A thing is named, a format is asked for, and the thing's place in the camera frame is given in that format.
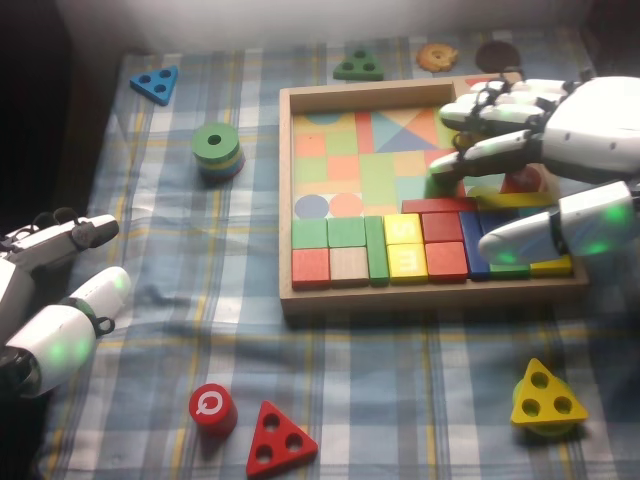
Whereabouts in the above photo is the natural wood cube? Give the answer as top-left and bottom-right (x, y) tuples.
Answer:
(329, 245), (371, 288)

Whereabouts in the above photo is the tan toy cookie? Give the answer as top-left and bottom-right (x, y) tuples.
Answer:
(415, 42), (461, 73)

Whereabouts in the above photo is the blue triangle block with holes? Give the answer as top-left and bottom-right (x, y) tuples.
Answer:
(129, 64), (180, 107)

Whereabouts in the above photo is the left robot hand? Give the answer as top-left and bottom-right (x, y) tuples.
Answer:
(0, 207), (134, 400)

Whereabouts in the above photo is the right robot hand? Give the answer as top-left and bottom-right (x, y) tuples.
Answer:
(427, 72), (640, 266)

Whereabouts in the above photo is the blue cube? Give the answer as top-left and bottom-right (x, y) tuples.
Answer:
(479, 209), (524, 236)

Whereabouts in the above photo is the red triangle block with holes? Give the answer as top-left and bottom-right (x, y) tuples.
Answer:
(246, 399), (320, 479)

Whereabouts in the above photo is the red cylinder with letter Q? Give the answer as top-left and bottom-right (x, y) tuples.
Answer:
(188, 383), (239, 436)

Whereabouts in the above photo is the light green ring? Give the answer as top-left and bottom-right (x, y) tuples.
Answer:
(514, 377), (584, 439)

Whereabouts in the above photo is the brown chocolate toy cookie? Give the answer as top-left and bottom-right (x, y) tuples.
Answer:
(474, 39), (522, 76)

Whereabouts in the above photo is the blue ring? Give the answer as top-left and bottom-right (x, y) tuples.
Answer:
(196, 160), (246, 178)

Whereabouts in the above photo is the yellow ring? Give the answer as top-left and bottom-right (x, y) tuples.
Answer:
(193, 154), (244, 171)

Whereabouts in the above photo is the red cube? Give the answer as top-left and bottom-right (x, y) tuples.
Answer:
(425, 241), (471, 283)
(422, 211), (465, 245)
(292, 247), (333, 291)

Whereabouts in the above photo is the yellow triangle block with holes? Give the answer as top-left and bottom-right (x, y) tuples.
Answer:
(509, 357), (590, 427)

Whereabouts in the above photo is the blue plaid cloth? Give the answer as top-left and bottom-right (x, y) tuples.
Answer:
(39, 29), (640, 480)

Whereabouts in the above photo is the yellow cube with letter E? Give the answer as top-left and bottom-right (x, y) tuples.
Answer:
(387, 243), (431, 286)

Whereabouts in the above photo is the green triangle block with holes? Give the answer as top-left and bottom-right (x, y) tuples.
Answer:
(332, 47), (386, 82)

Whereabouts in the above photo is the wooden puzzle tray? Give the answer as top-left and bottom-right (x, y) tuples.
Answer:
(278, 71), (591, 315)

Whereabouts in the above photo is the red cylinder with x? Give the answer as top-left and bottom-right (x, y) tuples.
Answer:
(502, 167), (547, 195)

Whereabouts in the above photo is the green cylinder with white line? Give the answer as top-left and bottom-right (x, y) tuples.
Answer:
(424, 172), (469, 200)

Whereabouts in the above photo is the yellow cube with letter S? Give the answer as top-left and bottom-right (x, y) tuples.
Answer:
(383, 213), (426, 246)

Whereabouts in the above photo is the yellow cube with equals sign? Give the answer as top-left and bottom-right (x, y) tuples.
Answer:
(528, 255), (574, 278)

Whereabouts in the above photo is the green cube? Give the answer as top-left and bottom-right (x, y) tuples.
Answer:
(327, 216), (368, 248)
(292, 218), (330, 250)
(488, 261), (532, 280)

